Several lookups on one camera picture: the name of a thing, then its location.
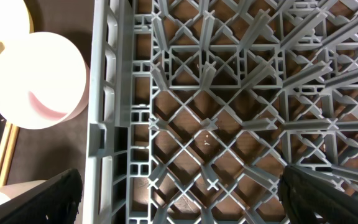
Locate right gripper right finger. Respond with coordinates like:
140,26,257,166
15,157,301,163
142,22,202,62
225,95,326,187
278,166,358,224

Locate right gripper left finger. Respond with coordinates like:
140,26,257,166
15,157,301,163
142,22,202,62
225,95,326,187
0,169,83,223

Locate pink round bowl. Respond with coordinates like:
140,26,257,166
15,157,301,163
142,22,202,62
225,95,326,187
0,32,90,129

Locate grey plastic dishwasher rack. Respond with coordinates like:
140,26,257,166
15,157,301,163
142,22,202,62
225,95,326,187
83,0,358,223

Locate dark brown serving tray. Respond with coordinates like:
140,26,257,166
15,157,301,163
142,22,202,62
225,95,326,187
0,0,94,184

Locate left wooden chopstick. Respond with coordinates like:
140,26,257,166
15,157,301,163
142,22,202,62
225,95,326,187
0,121,12,178

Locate wooden chopstick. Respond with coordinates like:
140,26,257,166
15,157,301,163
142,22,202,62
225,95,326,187
0,121,12,178
0,123,19,187

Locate right wooden chopstick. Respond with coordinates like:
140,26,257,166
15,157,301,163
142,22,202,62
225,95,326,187
0,123,19,187

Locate yellow round plate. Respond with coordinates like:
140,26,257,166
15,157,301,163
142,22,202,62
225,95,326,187
0,0,34,53

